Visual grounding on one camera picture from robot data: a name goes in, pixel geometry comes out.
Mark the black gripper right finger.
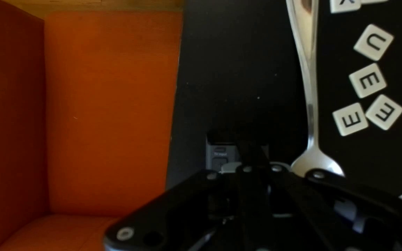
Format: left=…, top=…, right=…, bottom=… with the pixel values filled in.
left=254, top=143, right=402, bottom=251

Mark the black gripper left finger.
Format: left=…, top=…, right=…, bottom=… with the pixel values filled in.
left=101, top=142, right=256, bottom=251

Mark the orange sofa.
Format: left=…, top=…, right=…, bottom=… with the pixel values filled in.
left=0, top=0, right=184, bottom=251

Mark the silver metal spoon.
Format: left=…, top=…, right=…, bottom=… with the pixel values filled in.
left=283, top=0, right=346, bottom=178

